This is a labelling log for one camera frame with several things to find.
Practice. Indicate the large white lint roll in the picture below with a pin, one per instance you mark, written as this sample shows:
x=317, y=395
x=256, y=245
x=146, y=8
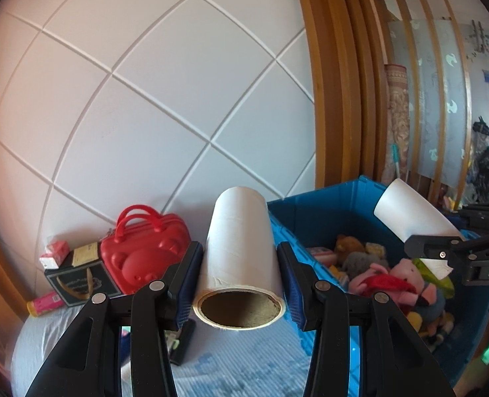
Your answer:
x=238, y=248

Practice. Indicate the brown plush toy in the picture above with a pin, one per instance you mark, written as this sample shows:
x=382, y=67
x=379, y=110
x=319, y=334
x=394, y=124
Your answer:
x=348, y=245

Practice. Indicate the pink pig plush red dress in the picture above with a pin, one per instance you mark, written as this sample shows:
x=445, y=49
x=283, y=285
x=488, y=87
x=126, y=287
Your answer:
x=377, y=283

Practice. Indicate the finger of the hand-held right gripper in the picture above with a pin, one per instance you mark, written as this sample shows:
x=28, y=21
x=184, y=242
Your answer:
x=434, y=248
x=484, y=215

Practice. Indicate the dark hanging clothes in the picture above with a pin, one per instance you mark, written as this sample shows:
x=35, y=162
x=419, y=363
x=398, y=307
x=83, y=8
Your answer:
x=484, y=161

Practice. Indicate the wooden door frame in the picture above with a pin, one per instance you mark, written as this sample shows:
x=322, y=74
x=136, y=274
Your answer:
x=331, y=70

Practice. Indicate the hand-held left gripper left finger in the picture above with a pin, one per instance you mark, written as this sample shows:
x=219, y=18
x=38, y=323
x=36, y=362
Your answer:
x=186, y=285

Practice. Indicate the wooden slat screen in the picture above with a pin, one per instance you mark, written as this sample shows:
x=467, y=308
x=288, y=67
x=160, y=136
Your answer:
x=430, y=91

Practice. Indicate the yellow plush toy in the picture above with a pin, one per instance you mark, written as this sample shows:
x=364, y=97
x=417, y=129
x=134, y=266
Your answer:
x=428, y=324

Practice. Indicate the tan flat box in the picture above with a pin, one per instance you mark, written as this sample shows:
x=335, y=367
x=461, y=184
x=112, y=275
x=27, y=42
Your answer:
x=86, y=254

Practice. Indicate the pink tissue pack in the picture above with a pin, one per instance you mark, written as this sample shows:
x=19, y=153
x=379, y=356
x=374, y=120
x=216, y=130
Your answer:
x=54, y=254

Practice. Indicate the grey plush toy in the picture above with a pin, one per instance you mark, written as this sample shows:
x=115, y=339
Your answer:
x=360, y=264

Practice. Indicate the red bear-face case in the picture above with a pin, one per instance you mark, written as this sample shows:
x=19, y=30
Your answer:
x=145, y=256

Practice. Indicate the pink yellow carton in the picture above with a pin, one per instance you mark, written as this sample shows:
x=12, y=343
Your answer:
x=46, y=304

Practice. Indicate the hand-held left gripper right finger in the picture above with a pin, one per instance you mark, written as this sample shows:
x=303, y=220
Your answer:
x=292, y=293

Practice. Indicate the rolled patterned carpet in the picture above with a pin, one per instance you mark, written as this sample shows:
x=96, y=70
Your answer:
x=396, y=120

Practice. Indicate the white ribbed bed cover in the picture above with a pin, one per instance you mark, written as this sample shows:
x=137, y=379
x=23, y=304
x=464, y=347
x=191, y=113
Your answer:
x=236, y=364

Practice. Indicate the blue plastic crate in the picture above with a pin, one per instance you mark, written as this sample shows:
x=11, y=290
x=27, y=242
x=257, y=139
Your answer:
x=306, y=219

